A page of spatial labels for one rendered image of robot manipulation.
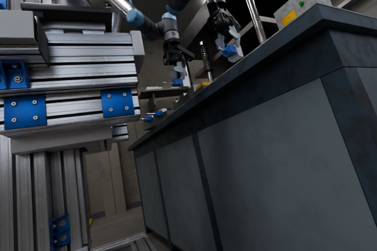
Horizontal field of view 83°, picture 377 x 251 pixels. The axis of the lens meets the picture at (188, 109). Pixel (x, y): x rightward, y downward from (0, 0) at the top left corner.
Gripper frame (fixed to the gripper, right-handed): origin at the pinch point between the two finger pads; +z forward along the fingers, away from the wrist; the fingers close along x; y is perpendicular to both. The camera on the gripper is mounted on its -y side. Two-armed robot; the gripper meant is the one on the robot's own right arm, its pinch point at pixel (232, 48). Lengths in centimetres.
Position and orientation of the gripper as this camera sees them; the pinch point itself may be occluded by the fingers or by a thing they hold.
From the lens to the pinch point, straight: 90.8
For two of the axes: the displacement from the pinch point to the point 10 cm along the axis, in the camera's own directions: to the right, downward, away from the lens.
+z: 2.1, 9.5, -2.3
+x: 6.7, -3.1, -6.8
